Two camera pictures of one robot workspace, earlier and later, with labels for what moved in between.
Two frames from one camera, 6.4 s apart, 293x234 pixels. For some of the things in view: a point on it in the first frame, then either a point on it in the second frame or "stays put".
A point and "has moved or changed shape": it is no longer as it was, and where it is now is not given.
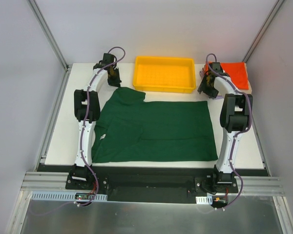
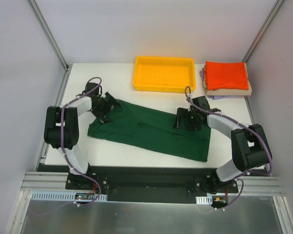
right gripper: [207, 88] -> [183, 119]
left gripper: [114, 79] -> [107, 107]
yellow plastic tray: [173, 75] stays put
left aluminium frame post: [67, 66] stays put
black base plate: [152, 184] stays put
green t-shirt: [128, 130] has moved or changed shape
